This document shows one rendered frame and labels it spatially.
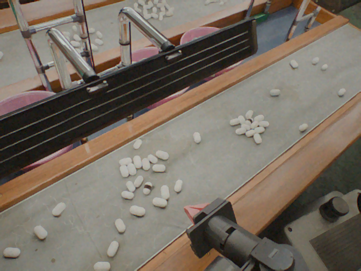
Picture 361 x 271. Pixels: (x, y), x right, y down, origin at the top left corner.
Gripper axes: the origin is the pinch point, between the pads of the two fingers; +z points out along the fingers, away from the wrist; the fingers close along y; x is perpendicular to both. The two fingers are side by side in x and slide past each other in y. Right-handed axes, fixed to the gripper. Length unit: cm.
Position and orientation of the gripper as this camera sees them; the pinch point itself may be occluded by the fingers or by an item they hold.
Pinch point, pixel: (187, 210)
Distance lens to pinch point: 59.1
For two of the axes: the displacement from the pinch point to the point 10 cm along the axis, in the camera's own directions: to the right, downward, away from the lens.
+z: -5.4, -1.6, 8.3
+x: 3.0, 8.8, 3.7
